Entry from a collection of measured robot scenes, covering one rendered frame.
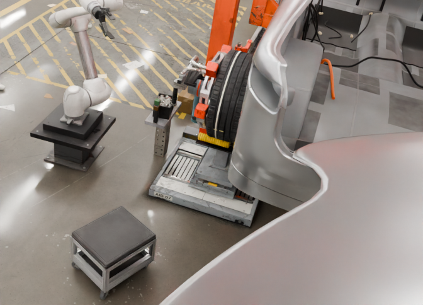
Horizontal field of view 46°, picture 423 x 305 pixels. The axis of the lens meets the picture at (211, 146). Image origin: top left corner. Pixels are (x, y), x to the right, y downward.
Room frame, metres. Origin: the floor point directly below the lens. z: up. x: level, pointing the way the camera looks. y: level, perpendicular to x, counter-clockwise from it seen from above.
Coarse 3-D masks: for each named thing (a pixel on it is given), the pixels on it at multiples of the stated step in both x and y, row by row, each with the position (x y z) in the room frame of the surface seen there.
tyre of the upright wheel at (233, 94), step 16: (224, 64) 3.08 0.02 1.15; (240, 64) 3.09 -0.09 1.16; (224, 80) 2.98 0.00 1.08; (240, 80) 2.98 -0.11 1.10; (224, 96) 2.91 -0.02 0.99; (240, 96) 2.90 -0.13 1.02; (208, 112) 2.89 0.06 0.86; (224, 112) 2.87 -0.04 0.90; (208, 128) 2.91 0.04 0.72; (224, 128) 2.88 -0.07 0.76
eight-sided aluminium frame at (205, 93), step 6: (216, 54) 3.27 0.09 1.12; (222, 54) 3.30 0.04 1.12; (216, 60) 3.22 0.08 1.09; (222, 60) 3.23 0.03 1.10; (204, 84) 3.00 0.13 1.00; (210, 84) 3.00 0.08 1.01; (204, 90) 2.97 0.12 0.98; (210, 90) 2.99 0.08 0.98; (204, 96) 2.96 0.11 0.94; (198, 120) 2.96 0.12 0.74; (204, 120) 2.95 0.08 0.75; (204, 126) 3.05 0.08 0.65
